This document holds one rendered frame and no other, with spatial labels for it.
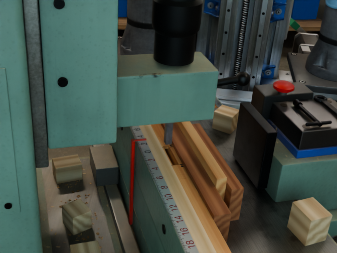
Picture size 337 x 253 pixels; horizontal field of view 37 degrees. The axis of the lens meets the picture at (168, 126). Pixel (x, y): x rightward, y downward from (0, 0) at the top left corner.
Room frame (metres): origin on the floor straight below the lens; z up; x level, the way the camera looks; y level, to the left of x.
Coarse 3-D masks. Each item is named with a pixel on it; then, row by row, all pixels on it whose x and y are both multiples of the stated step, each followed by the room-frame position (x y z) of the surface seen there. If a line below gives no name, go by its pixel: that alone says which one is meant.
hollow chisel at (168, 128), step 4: (168, 124) 0.59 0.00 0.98; (172, 124) 0.59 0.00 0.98; (164, 128) 0.60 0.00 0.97; (168, 128) 0.59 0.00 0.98; (172, 128) 0.59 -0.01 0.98; (164, 132) 0.60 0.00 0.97; (168, 132) 0.59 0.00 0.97; (172, 132) 0.59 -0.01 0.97; (164, 136) 0.60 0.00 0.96; (168, 136) 0.59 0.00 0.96; (172, 136) 0.59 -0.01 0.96; (164, 140) 0.60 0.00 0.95; (168, 140) 0.59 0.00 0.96; (168, 144) 0.59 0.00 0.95
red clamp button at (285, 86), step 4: (280, 80) 0.67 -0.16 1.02; (284, 80) 0.67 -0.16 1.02; (276, 84) 0.65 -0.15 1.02; (280, 84) 0.65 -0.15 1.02; (284, 84) 0.65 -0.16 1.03; (288, 84) 0.65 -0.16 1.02; (292, 84) 0.66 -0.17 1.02; (276, 88) 0.65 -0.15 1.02; (280, 88) 0.65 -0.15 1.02; (284, 88) 0.64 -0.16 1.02; (288, 88) 0.65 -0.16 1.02; (292, 88) 0.65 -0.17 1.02; (284, 92) 0.65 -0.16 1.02; (288, 92) 0.65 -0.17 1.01
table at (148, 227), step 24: (120, 144) 0.68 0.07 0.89; (216, 144) 0.69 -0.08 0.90; (120, 168) 0.68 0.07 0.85; (240, 168) 0.62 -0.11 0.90; (264, 192) 0.57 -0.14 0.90; (144, 216) 0.53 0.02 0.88; (240, 216) 0.51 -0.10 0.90; (264, 216) 0.51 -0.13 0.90; (288, 216) 0.52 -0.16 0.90; (336, 216) 0.56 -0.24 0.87; (240, 240) 0.46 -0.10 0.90; (264, 240) 0.47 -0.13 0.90; (288, 240) 0.47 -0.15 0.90
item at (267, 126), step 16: (240, 112) 0.64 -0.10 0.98; (256, 112) 0.62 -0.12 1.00; (240, 128) 0.64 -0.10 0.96; (256, 128) 0.59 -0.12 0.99; (272, 128) 0.58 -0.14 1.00; (240, 144) 0.63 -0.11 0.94; (256, 144) 0.59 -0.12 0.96; (272, 144) 0.57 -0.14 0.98; (240, 160) 0.62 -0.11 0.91; (256, 160) 0.58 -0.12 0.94; (256, 176) 0.57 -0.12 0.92
